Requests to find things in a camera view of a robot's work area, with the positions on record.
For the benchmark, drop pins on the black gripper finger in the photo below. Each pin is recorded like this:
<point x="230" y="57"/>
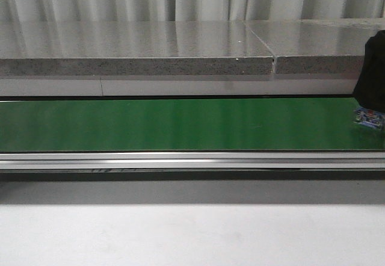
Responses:
<point x="369" y="89"/>

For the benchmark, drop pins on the green conveyor belt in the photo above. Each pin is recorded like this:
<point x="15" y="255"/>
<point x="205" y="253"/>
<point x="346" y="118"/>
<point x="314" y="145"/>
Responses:
<point x="310" y="123"/>

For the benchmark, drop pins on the grey stone slab right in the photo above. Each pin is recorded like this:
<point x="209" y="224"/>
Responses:
<point x="307" y="47"/>

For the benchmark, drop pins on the grey stone slab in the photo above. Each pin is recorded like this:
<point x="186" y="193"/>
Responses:
<point x="111" y="48"/>
<point x="307" y="47"/>

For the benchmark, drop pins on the grey stone slab left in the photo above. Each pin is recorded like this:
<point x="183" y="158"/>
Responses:
<point x="111" y="48"/>

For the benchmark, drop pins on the white base panel under slabs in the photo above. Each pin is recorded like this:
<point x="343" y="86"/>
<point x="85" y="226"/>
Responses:
<point x="178" y="85"/>

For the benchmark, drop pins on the aluminium conveyor side rail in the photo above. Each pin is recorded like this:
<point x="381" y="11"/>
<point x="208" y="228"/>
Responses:
<point x="136" y="162"/>

